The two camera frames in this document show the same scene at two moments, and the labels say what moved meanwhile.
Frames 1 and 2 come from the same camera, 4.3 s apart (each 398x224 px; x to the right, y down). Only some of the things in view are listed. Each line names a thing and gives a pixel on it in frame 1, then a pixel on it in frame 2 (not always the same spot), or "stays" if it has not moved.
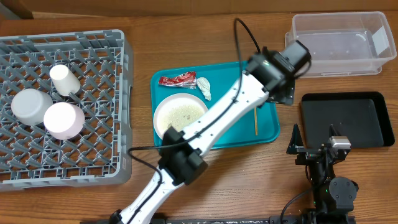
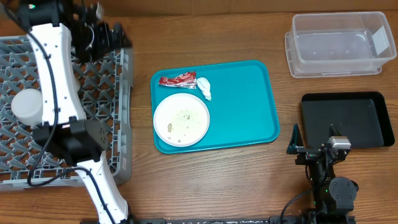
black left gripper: (289, 97) → (111, 41)
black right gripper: (313, 150) stays
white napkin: (203, 83) stays
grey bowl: (30, 105) stays
